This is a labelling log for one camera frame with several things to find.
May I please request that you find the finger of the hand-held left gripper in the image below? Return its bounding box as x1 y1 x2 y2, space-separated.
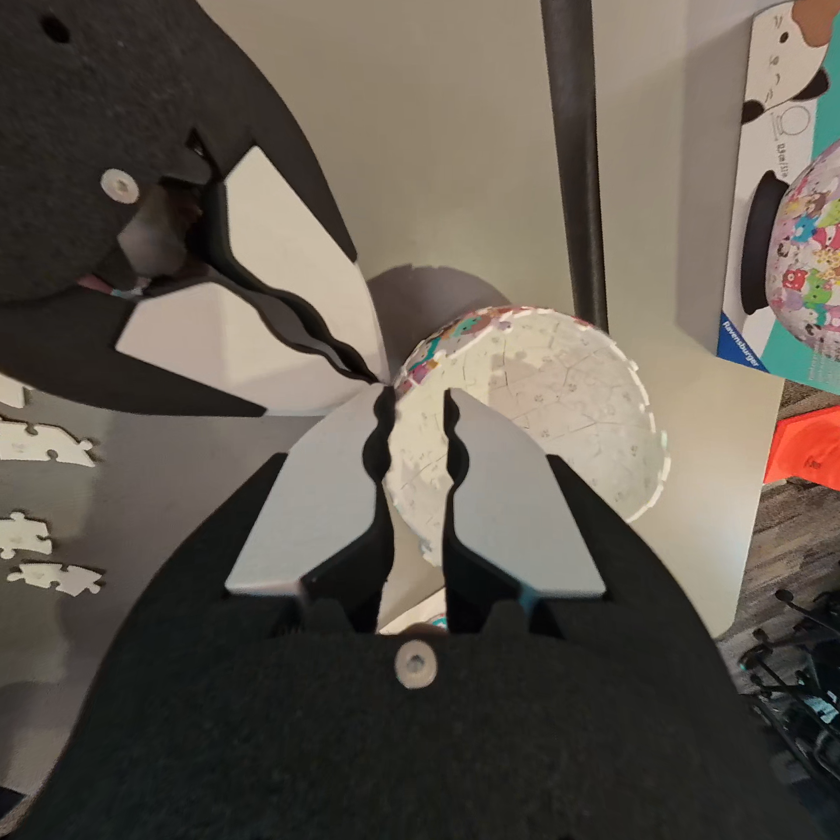
217 142 392 384
113 269 382 420

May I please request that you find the white puzzle leaflet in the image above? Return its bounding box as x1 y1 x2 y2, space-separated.
381 588 448 636

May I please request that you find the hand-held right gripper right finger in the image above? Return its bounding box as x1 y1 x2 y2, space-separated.
441 389 609 637

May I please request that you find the row of white puzzle pieces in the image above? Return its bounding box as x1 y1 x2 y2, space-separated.
0 374 105 599

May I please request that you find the colourful puzzle box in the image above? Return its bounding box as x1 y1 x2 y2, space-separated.
714 0 840 396

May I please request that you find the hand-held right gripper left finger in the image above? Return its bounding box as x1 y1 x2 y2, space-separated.
224 385 399 637

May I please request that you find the colourful puzzle ball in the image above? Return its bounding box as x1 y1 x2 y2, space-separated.
380 305 672 569

